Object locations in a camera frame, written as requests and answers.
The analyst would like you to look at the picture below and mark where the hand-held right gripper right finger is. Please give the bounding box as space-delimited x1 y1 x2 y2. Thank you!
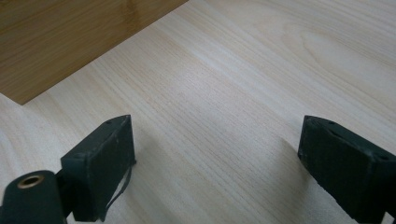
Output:
297 115 396 224

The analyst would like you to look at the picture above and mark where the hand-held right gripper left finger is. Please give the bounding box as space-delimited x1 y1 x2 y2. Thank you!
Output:
60 114 137 223

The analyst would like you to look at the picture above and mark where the brown wooden board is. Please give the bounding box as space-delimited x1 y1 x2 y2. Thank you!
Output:
0 0 190 105

